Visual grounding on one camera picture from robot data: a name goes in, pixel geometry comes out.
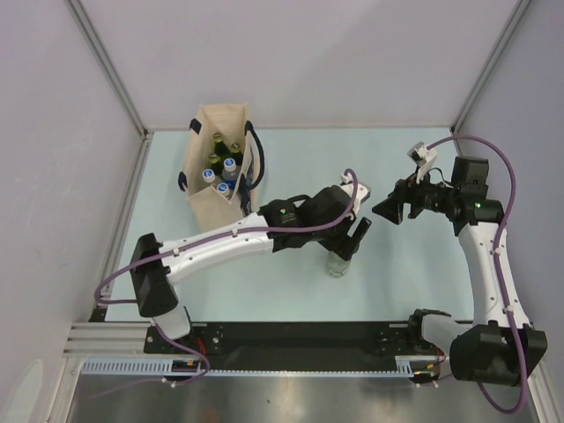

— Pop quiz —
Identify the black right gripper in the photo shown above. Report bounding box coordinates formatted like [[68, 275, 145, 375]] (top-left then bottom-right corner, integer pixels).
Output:
[[372, 165, 459, 225]]

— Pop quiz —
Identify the clear glass bottle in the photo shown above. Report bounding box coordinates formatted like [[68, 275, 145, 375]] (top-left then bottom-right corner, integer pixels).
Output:
[[325, 252, 351, 278]]

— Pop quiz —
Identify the blue label water bottle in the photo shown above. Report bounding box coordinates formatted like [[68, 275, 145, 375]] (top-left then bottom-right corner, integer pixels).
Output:
[[216, 182, 232, 198], [221, 158, 241, 189]]

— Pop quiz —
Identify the green bottle red label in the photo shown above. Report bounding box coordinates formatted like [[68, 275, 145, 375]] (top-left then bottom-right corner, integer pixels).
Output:
[[229, 143, 243, 167]]

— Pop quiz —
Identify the beige canvas tote bag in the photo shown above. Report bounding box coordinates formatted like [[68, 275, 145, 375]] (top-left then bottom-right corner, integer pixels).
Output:
[[178, 103, 265, 232]]

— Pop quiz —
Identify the green glass bottle front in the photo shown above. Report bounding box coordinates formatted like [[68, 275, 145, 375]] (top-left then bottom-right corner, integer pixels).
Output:
[[208, 153, 224, 175]]

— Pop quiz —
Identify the green glass bottle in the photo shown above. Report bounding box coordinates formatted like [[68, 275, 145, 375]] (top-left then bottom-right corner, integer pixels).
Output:
[[208, 153, 224, 175], [212, 132, 230, 160]]

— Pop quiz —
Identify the clear plastic water bottle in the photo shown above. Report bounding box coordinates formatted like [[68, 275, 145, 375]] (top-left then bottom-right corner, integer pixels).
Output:
[[202, 168, 221, 187]]

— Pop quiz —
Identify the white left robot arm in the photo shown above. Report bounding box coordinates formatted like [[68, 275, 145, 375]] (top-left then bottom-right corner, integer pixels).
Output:
[[130, 182, 371, 353]]

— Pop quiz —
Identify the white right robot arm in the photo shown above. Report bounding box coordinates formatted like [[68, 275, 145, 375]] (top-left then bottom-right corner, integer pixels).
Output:
[[373, 153, 547, 386]]

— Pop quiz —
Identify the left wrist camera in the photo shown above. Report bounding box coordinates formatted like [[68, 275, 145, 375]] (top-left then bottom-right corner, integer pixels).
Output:
[[339, 173, 371, 217]]

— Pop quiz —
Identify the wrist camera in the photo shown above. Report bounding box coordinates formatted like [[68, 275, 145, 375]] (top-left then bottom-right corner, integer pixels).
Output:
[[407, 142, 438, 183], [339, 173, 371, 217]]

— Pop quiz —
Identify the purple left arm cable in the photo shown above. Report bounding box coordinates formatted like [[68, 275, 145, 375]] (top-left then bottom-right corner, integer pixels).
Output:
[[94, 167, 357, 308]]

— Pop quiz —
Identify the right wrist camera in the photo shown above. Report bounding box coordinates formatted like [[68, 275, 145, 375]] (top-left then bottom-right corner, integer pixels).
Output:
[[407, 142, 438, 183]]

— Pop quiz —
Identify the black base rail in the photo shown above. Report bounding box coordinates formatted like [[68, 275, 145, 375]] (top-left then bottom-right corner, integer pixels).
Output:
[[144, 313, 460, 356]]

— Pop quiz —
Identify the white cable duct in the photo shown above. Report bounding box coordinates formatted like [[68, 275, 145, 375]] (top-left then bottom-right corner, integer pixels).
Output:
[[81, 358, 434, 378]]

